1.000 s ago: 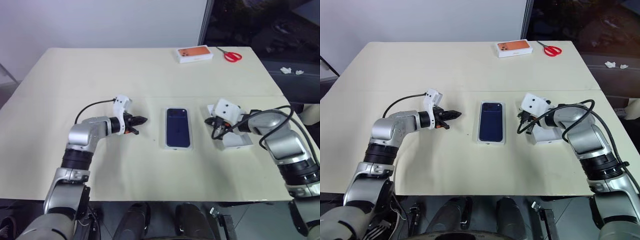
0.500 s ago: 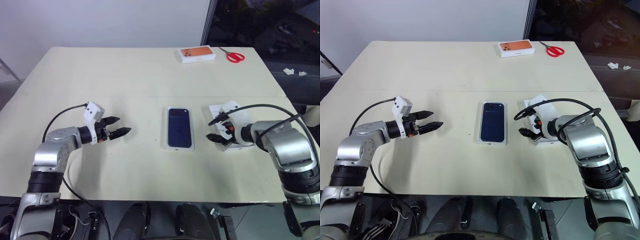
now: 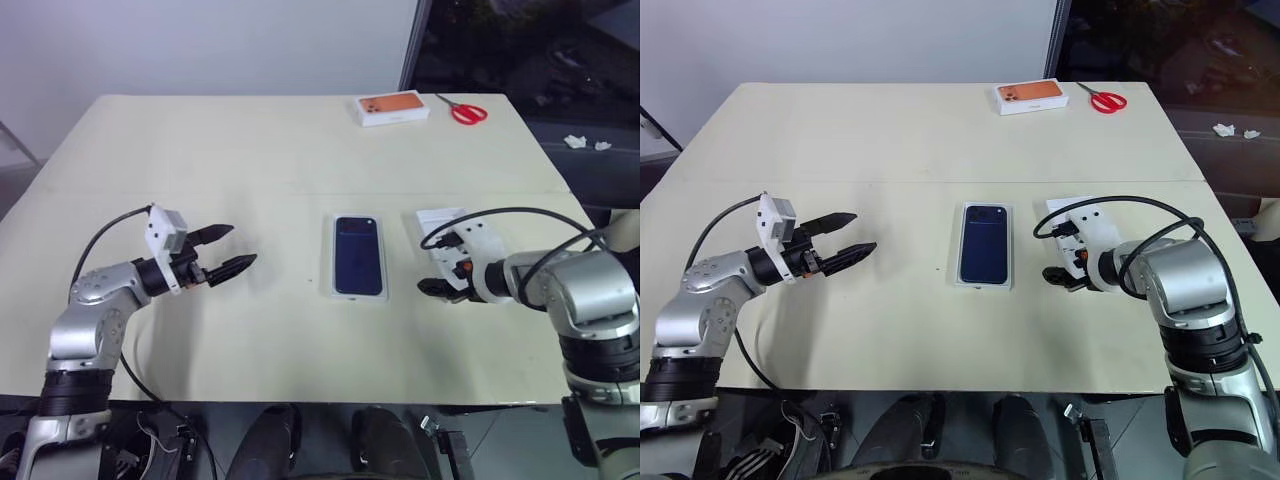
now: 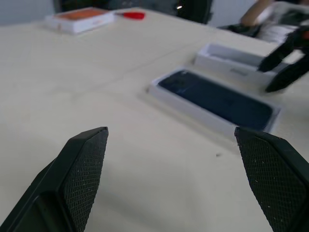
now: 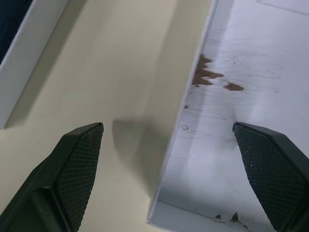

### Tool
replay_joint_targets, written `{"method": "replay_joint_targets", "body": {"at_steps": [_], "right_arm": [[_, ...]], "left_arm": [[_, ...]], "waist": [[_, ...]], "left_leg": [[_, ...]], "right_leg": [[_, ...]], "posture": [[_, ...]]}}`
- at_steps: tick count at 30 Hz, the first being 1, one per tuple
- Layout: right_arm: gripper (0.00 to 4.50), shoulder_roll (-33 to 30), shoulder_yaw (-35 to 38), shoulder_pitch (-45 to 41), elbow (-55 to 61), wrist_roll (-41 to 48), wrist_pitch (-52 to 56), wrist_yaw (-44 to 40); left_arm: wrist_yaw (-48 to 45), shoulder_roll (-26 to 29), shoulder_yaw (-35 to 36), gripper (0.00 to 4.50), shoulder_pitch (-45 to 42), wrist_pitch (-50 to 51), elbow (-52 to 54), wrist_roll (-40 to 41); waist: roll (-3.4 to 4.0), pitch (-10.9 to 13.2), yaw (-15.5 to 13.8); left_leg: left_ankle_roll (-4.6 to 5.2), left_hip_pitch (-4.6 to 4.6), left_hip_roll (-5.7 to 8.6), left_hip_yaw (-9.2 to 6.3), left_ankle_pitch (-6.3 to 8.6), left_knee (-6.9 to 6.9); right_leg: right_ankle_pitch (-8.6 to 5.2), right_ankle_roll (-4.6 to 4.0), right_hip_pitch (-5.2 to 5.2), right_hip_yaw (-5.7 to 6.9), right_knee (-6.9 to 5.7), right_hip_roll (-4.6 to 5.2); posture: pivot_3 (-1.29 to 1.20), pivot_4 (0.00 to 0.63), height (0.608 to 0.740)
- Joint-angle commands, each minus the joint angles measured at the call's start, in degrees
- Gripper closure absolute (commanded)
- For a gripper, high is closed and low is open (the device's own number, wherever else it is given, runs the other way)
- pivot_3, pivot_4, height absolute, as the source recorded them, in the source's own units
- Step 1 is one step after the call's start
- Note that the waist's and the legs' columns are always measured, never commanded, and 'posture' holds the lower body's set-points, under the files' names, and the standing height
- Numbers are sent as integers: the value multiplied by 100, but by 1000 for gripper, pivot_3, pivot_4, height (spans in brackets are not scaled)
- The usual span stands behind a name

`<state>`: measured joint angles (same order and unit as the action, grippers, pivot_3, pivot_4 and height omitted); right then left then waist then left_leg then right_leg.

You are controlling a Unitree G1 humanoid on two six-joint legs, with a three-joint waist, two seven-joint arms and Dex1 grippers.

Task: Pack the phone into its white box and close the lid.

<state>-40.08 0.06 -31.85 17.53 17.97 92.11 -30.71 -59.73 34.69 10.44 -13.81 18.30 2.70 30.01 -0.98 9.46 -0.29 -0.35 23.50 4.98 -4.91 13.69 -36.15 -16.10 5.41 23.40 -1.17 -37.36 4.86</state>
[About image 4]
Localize red handled scissors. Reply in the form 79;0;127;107
114;10;146;21

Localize dark blue smartphone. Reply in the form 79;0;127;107
157;69;273;132

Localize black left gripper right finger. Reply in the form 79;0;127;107
234;126;309;232

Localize white phone box base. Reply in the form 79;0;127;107
146;66;282;139

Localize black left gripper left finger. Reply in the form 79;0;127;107
0;126;110;232

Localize white phone box lid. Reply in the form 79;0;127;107
194;43;281;86

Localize white box with orange print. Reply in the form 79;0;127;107
45;7;115;36

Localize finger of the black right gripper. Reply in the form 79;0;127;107
257;35;300;73
265;54;309;93

